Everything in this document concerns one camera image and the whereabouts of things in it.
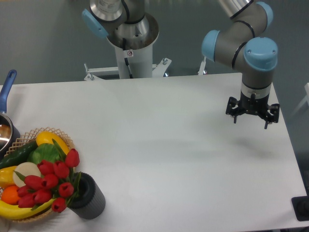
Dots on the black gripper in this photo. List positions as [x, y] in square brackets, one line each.
[254, 102]

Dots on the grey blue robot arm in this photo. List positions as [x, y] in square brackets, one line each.
[242, 48]

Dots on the dark grey ribbed vase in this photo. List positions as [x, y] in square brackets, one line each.
[90, 202]

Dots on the black box at table edge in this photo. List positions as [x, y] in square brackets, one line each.
[301, 207]

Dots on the red tulip bouquet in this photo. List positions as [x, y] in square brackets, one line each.
[58, 181]

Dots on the yellow squash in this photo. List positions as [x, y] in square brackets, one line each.
[47, 137]

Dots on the green cabbage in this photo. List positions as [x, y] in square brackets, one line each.
[46, 152]

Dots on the woven wicker basket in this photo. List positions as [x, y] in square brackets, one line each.
[29, 137]

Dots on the white onion half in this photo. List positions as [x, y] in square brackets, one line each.
[26, 168]

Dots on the green cucumber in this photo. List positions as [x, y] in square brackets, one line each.
[18, 156]

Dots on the yellow bell pepper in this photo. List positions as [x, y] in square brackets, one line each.
[6, 177]

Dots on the orange fruit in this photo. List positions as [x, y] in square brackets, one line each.
[10, 195]

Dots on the yellow banana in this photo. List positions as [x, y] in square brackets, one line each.
[13, 212]

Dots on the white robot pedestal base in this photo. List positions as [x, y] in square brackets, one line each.
[131, 31]

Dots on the blue handled saucepan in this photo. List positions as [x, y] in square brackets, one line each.
[8, 132]

